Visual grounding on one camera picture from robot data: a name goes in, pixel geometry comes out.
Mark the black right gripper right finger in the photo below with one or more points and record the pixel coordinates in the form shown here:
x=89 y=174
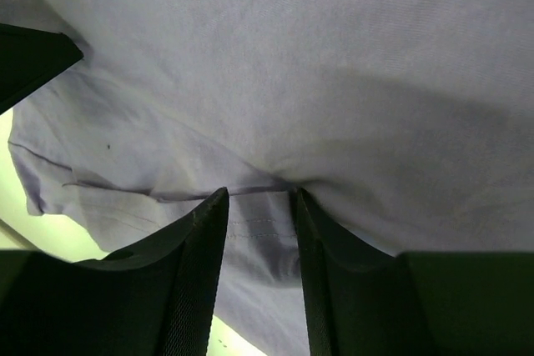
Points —
x=361 y=301

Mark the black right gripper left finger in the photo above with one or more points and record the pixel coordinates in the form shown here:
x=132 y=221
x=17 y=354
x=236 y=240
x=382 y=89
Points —
x=153 y=297

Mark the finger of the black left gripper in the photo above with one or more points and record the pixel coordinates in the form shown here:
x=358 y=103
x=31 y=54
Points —
x=31 y=58

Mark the purple t shirt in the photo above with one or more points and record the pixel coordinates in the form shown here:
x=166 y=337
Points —
x=409 y=121

